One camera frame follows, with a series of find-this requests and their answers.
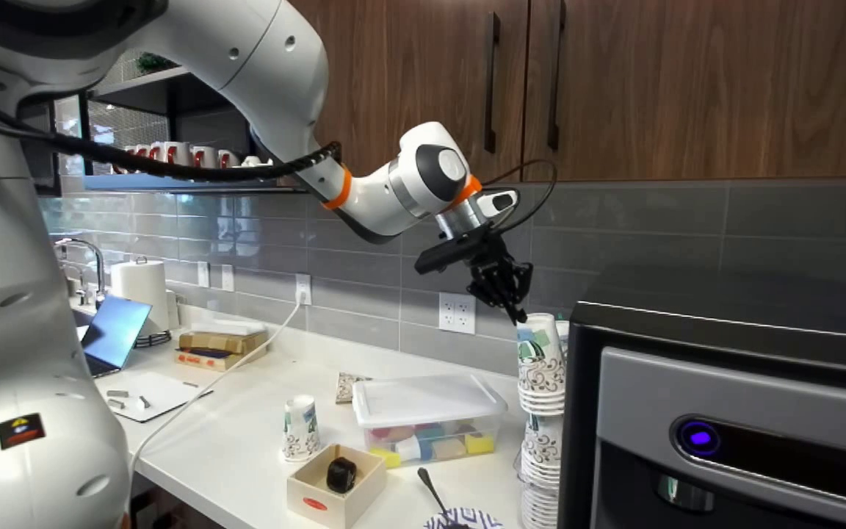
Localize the blue packet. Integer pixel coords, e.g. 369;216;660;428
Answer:
416;428;449;460

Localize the clear lidded plastic container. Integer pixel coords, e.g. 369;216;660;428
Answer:
346;373;508;470

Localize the yellow packet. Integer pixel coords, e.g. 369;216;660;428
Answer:
462;432;499;460

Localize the flat yellow brown box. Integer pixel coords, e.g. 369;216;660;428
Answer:
174;328;271;373

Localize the black cable conduit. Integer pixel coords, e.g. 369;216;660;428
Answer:
0;84;560;244

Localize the white paper sheet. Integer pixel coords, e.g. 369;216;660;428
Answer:
96;369;211;428

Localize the stainless black coffee machine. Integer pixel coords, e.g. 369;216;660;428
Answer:
556;269;846;529

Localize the black cabinet handle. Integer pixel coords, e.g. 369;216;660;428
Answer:
483;9;505;157
544;0;571;157

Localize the metal faucet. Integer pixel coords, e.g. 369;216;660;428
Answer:
52;232;111;306

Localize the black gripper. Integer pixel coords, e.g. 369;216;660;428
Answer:
462;228;535;328

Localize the light wooden open box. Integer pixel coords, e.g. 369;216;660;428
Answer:
286;441;392;529

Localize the black plastic spoon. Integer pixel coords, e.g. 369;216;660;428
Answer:
415;466;462;529

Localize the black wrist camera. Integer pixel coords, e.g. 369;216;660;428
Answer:
415;237;486;278

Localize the small black round object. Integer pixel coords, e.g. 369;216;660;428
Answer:
324;457;362;498

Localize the open wall shelf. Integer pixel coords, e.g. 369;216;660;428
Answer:
48;66;312;200

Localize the printed paper cup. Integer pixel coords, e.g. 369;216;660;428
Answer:
278;395;325;466
331;370;372;410

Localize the white power cable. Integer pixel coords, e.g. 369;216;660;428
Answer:
132;298;309;466

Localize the short stack of paper cups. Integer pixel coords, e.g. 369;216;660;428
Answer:
515;410;566;529

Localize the tall stack of paper cups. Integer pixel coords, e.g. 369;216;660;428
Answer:
510;313;571;420

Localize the white paper towel roll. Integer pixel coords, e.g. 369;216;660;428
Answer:
110;259;174;334

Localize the wooden cabinet door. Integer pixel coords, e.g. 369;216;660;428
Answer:
522;0;846;187
289;0;533;187

